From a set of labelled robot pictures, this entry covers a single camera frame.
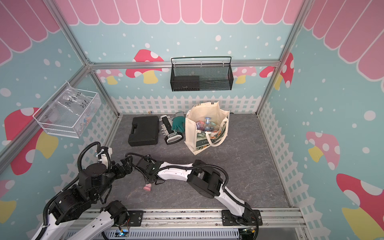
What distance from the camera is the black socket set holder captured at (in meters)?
1.06

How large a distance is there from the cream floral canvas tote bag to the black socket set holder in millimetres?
82

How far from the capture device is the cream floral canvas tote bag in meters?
0.85

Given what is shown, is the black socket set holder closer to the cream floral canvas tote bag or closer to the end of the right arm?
the cream floral canvas tote bag
